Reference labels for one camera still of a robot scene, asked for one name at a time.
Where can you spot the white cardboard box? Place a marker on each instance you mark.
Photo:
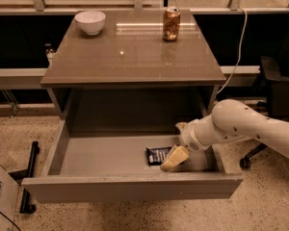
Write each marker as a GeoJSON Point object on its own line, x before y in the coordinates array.
{"type": "Point", "coordinates": [8, 196]}

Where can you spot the black metal stand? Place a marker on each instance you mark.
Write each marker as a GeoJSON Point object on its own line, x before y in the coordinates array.
{"type": "Point", "coordinates": [25, 206]}

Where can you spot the dark blue rxbar wrapper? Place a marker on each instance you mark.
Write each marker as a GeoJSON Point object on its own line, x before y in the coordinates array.
{"type": "Point", "coordinates": [156, 156]}

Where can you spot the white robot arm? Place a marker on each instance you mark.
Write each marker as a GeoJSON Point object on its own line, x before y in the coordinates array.
{"type": "Point", "coordinates": [230, 120]}

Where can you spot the grey counter cabinet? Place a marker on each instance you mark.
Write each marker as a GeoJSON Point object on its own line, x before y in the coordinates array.
{"type": "Point", "coordinates": [127, 79]}

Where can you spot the open grey top drawer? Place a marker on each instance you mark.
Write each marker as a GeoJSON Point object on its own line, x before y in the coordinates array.
{"type": "Point", "coordinates": [100, 152]}

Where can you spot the orange soda can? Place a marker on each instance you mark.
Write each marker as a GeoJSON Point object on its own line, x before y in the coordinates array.
{"type": "Point", "coordinates": [171, 24]}

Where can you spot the black office chair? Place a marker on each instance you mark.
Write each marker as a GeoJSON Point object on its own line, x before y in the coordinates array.
{"type": "Point", "coordinates": [267, 44]}

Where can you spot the white ceramic bowl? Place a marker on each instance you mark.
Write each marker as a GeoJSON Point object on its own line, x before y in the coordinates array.
{"type": "Point", "coordinates": [91, 22]}

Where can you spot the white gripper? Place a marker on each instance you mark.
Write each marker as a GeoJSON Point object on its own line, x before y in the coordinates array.
{"type": "Point", "coordinates": [189, 138]}

